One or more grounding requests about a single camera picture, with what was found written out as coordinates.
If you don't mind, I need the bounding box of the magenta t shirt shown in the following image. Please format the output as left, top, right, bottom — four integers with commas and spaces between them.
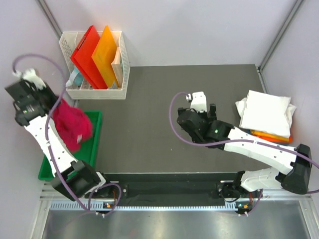
52, 99, 93, 152

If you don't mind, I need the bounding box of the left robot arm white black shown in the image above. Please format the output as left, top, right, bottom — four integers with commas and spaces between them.
5, 80, 113, 201

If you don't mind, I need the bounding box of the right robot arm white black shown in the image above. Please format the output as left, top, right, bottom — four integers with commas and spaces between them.
176, 108, 312, 197

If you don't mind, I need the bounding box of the folded white t shirt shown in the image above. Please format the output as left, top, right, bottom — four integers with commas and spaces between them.
235, 90, 297, 138

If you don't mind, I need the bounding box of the red plastic board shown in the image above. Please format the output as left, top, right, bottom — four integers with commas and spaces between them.
70, 25, 108, 90

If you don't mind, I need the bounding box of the white plastic basket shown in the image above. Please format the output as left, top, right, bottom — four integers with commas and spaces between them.
59, 31, 130, 100

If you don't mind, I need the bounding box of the green plastic tray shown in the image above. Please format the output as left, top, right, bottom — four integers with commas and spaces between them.
38, 111, 102, 181

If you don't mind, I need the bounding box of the orange plastic board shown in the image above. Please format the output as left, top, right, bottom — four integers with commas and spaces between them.
92, 26, 119, 89

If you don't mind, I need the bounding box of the wooden board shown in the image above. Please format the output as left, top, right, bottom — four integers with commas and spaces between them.
111, 47, 124, 88

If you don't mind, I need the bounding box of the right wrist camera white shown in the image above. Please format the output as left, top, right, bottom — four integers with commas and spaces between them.
186, 92, 207, 113

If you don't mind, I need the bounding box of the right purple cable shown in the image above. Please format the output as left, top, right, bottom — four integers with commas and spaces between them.
169, 91, 319, 217

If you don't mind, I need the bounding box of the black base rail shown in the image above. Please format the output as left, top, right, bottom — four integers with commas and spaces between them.
84, 172, 264, 207

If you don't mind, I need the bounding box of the white slotted cable duct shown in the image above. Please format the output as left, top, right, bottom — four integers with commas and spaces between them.
50, 201, 249, 212

